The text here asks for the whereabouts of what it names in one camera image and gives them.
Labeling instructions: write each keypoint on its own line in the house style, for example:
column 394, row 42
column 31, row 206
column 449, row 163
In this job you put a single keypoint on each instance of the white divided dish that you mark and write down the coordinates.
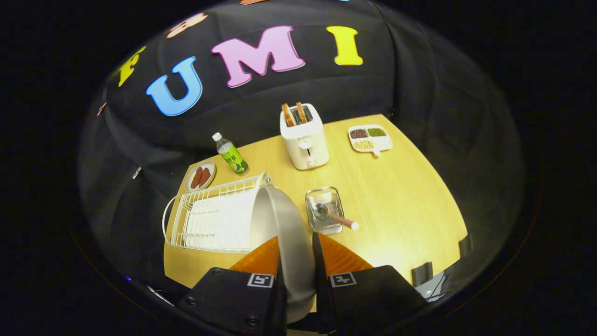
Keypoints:
column 385, row 143

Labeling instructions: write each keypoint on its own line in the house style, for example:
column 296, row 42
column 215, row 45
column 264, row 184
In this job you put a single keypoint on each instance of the silver clip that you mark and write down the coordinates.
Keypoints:
column 136, row 173

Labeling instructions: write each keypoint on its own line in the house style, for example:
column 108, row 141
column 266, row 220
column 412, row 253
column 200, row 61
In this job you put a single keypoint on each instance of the red clip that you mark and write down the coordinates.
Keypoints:
column 101, row 108

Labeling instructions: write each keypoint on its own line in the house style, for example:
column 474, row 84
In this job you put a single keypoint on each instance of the toasted bread slice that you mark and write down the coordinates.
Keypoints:
column 288, row 115
column 301, row 113

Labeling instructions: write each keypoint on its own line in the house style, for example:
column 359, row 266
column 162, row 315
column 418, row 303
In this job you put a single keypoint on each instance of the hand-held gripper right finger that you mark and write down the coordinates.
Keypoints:
column 319, row 289

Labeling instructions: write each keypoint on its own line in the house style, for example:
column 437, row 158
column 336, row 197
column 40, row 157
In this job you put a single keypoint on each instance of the red-brown meat piece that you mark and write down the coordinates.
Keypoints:
column 205, row 177
column 196, row 178

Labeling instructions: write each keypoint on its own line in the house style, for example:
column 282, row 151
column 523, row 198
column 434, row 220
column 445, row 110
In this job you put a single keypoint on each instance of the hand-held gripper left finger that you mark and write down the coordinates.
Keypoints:
column 224, row 298

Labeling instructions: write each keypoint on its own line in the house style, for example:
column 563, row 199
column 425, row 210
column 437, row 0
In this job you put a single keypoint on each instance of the grey round plate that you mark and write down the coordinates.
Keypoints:
column 294, row 247

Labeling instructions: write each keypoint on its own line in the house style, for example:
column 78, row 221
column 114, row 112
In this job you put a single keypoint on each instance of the pile of dark beans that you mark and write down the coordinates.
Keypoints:
column 358, row 134

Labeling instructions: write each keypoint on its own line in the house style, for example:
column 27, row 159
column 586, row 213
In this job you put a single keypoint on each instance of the small beige plate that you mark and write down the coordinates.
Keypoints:
column 211, row 170

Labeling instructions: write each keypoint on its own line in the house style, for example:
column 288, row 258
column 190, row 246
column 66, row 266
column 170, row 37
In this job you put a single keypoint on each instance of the green-label drink bottle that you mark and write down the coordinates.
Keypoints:
column 233, row 161

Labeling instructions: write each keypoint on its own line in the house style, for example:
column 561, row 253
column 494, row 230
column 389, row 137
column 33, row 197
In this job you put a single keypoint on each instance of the white toaster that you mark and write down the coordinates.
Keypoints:
column 305, row 149

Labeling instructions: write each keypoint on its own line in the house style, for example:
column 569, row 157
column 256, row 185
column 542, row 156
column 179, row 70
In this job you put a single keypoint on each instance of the black table clamp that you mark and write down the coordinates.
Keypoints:
column 465, row 246
column 422, row 274

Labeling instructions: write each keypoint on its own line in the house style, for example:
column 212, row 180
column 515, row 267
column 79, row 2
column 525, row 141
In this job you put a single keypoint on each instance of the pile of yellow beans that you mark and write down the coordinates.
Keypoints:
column 363, row 145

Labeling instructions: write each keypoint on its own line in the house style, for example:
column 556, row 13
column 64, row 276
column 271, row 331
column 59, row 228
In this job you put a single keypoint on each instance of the pile of green beans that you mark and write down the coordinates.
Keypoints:
column 377, row 132

